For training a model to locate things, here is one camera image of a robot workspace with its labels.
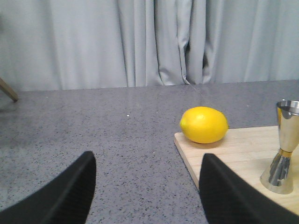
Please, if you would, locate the steel double jigger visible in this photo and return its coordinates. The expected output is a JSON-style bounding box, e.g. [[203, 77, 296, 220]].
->
[[260, 100, 299, 194]]

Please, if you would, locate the wooden chair leg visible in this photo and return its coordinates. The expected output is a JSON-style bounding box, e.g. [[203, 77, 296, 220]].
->
[[0, 78, 18, 102]]

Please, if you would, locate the yellow lemon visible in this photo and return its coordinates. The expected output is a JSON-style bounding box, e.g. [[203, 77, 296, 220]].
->
[[179, 106, 228, 144]]

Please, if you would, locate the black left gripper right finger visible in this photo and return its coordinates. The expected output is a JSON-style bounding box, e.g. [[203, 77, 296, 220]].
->
[[199, 154, 299, 224]]

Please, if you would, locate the wooden cutting board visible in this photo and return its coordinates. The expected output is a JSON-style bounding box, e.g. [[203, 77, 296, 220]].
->
[[174, 126, 299, 214]]

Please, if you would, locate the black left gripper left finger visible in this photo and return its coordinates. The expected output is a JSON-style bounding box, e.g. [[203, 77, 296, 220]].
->
[[0, 151, 96, 224]]

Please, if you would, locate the grey curtain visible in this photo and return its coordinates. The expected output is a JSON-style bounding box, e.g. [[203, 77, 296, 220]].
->
[[0, 0, 299, 91]]

